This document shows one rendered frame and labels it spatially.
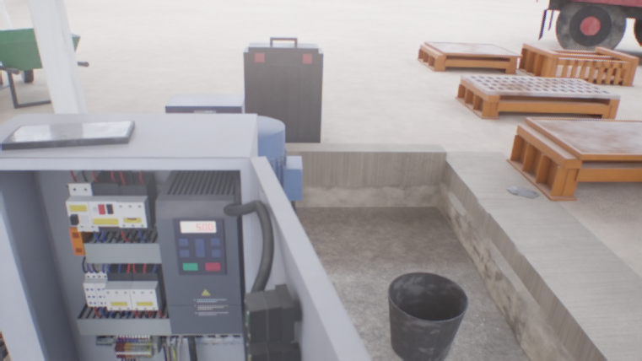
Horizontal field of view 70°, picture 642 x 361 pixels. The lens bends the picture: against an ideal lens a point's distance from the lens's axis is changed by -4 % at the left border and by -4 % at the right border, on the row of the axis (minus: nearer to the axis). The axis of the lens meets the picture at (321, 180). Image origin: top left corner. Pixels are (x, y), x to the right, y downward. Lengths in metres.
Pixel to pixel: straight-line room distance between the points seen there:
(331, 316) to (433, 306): 1.89
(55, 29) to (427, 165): 2.46
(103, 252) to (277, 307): 0.46
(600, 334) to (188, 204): 1.60
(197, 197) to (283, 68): 2.46
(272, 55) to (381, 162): 0.98
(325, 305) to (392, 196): 2.90
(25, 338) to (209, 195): 0.38
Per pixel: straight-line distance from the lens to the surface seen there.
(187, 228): 0.69
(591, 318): 2.05
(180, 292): 0.76
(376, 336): 2.22
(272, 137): 1.42
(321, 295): 0.38
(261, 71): 3.14
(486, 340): 2.32
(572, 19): 8.67
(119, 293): 0.90
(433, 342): 2.01
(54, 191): 0.94
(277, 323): 0.51
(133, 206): 0.80
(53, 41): 1.31
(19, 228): 0.92
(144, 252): 0.87
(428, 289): 2.21
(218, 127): 0.75
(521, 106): 4.42
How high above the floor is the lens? 1.48
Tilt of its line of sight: 24 degrees down
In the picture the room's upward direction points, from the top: 2 degrees clockwise
